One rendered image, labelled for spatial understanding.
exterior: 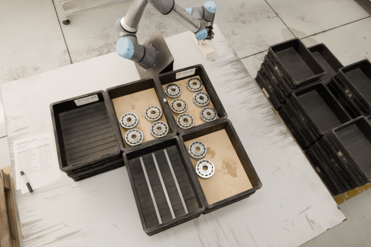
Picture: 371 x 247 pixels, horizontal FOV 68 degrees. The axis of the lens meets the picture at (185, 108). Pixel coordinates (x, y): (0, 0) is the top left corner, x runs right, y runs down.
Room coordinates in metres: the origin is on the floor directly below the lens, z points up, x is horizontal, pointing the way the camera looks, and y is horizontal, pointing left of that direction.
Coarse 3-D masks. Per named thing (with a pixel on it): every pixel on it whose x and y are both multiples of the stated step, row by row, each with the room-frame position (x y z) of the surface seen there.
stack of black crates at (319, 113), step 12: (312, 84) 1.35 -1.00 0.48; (324, 84) 1.36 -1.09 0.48; (300, 96) 1.29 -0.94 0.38; (312, 96) 1.31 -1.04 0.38; (324, 96) 1.30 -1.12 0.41; (288, 108) 1.21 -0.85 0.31; (300, 108) 1.14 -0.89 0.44; (312, 108) 1.19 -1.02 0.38; (324, 108) 1.21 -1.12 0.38; (336, 108) 1.18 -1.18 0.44; (288, 120) 1.15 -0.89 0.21; (300, 120) 1.07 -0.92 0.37; (312, 120) 1.02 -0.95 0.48; (324, 120) 1.09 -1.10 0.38; (336, 120) 1.10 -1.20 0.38; (348, 120) 1.07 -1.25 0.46; (300, 132) 1.02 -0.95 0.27; (312, 132) 0.97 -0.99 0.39; (324, 132) 0.93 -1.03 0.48; (300, 144) 0.96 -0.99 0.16; (312, 144) 0.92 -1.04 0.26
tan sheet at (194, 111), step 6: (180, 84) 0.97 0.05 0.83; (186, 90) 0.93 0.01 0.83; (204, 90) 0.95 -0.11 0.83; (186, 96) 0.89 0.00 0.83; (192, 96) 0.89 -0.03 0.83; (168, 102) 0.83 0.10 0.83; (192, 102) 0.85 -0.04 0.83; (210, 102) 0.87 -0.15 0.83; (192, 108) 0.81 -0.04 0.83; (198, 108) 0.81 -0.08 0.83; (192, 114) 0.77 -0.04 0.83; (198, 114) 0.77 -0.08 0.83; (198, 120) 0.73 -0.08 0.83
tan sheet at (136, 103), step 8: (152, 88) 0.92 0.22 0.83; (128, 96) 0.84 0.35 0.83; (136, 96) 0.85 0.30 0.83; (144, 96) 0.85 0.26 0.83; (152, 96) 0.86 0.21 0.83; (120, 104) 0.78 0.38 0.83; (128, 104) 0.79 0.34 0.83; (136, 104) 0.79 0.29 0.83; (144, 104) 0.80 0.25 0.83; (152, 104) 0.81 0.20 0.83; (120, 112) 0.73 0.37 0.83; (136, 112) 0.74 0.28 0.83; (144, 120) 0.69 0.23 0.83; (160, 120) 0.71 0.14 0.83; (120, 128) 0.63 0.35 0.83; (144, 128) 0.64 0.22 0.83; (144, 136) 0.59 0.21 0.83
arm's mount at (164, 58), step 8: (160, 32) 1.28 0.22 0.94; (152, 40) 1.25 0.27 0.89; (160, 40) 1.23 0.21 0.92; (160, 48) 1.18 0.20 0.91; (168, 48) 1.16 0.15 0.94; (160, 56) 1.13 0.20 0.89; (168, 56) 1.10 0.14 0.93; (136, 64) 1.14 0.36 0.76; (160, 64) 1.08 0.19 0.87; (168, 64) 1.06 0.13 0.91; (144, 72) 1.07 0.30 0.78; (152, 72) 1.04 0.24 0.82; (160, 72) 1.03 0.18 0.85
